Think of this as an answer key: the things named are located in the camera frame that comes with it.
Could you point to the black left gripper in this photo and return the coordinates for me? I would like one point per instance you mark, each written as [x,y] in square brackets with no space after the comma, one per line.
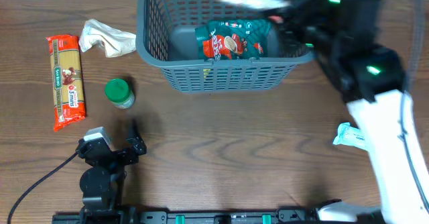
[120,155]

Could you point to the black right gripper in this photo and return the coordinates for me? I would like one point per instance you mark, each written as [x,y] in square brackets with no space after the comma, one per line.
[294,8]

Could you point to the green lid jar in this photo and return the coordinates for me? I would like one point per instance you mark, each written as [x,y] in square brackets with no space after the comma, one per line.
[119,92]

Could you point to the beige pouch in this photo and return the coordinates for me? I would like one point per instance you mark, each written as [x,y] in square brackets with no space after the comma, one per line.
[115,42]

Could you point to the light blue tissue pack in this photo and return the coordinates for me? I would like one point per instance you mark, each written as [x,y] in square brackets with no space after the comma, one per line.
[350,136]

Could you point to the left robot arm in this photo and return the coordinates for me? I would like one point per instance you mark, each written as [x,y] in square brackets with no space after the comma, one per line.
[102,184]

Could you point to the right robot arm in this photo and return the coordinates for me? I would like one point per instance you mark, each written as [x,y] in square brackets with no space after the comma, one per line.
[376,91]

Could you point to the red spaghetti packet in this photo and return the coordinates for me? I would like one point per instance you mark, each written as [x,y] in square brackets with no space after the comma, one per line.
[67,80]

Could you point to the green coffee bag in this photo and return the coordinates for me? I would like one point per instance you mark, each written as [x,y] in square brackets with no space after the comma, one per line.
[233,39]

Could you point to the grey plastic basket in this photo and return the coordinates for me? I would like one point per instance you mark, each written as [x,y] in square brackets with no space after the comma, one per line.
[166,39]

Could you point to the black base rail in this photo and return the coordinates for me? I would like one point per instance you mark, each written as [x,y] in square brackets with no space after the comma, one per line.
[280,216]

